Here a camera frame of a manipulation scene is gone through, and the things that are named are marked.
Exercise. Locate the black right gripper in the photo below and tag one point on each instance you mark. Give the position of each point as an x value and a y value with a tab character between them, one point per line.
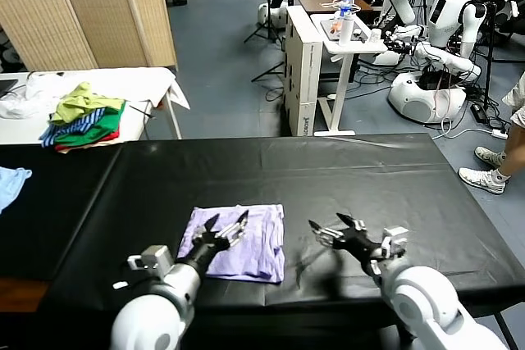
361	247

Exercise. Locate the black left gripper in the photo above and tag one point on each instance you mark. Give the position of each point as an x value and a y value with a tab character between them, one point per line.
203	253

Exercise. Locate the lavender t-shirt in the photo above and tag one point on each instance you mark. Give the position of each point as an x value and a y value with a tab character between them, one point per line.
262	243

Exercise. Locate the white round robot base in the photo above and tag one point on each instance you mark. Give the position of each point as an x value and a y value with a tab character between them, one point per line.
266	14

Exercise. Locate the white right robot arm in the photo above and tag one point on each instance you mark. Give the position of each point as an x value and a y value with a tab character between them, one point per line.
422	301

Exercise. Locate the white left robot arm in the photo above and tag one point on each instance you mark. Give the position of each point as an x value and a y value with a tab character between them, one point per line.
156	313

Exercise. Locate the pile of colourful clothes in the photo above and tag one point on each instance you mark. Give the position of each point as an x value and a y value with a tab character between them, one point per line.
108	118

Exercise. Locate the large black table cover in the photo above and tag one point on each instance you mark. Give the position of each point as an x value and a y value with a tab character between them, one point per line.
287	169

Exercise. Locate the red folded garment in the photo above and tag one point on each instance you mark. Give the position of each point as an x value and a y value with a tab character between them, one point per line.
116	134

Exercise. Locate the beige folded garment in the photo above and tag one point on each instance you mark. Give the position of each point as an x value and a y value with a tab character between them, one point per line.
104	143

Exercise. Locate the white standing desk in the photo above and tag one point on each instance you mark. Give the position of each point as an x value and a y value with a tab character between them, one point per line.
346	79

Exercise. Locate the tall white cardboard box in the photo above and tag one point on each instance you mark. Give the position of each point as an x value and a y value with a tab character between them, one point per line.
303	79

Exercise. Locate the black monitor stand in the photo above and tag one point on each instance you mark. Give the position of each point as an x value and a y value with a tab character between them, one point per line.
270	71

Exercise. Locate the small black table cover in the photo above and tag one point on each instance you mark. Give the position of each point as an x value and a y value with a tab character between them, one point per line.
61	202

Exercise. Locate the white draped sheet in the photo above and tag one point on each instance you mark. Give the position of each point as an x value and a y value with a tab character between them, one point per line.
135	83

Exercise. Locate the blue striped garment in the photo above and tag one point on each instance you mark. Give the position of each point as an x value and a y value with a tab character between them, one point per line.
82	124

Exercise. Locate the black power adapter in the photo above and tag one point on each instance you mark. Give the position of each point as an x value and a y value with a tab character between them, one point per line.
478	112

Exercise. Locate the white power strip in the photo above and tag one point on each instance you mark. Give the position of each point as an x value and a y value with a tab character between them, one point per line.
498	133

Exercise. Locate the person in beige shorts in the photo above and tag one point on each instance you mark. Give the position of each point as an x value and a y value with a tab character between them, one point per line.
514	149

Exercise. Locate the lime green crumpled garment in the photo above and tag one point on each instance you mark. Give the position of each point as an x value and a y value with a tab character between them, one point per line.
74	106

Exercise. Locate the white paper cup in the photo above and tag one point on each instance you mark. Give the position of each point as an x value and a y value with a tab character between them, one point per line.
375	36

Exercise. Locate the white thermos bottle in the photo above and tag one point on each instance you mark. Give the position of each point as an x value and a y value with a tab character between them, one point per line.
345	32

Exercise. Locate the orange small item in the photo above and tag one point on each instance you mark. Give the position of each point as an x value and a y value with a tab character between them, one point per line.
336	28

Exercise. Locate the grey tablet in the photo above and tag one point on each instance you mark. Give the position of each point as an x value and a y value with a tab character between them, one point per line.
327	26

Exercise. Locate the black light tripod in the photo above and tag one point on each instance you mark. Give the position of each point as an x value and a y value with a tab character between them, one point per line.
269	18

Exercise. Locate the light blue garment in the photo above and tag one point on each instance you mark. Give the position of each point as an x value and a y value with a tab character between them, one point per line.
10	186

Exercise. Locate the clear blue-capped water bottle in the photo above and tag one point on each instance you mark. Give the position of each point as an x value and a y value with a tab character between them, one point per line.
345	3

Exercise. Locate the white folding table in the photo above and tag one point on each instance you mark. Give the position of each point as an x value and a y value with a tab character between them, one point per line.
20	128

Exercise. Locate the black pole stand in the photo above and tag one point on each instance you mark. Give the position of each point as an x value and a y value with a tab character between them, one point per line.
489	59

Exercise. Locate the white crumpled garment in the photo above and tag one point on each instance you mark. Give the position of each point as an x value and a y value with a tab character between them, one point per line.
39	92

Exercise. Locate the white humanoid robot black shoulders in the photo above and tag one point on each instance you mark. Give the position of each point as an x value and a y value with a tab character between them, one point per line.
443	10

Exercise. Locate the black laptop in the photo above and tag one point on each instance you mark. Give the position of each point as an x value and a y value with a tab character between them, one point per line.
7	87

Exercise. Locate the bamboo folding screen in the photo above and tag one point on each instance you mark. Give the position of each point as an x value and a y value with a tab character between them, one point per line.
82	5

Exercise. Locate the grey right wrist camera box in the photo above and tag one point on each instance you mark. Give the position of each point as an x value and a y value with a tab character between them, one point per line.
394	241

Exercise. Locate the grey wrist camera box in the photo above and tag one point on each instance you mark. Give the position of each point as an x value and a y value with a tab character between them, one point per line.
394	241
153	259

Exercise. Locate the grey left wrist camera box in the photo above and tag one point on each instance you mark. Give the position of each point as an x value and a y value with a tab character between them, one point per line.
153	259

